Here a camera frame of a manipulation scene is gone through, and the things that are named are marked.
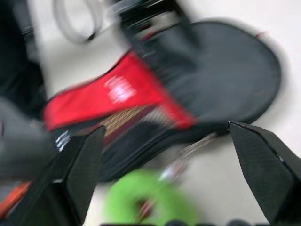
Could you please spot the black red paddle case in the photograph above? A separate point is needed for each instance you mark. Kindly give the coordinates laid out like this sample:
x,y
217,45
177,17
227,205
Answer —
x,y
223,70

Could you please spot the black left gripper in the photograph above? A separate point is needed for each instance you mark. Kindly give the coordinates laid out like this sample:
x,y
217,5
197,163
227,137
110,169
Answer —
x,y
141,11

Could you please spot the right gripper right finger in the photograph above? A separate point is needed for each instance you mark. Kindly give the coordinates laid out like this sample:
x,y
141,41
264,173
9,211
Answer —
x,y
263,164

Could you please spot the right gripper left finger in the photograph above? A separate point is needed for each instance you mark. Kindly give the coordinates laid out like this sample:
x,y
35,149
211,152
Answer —
x,y
80,169

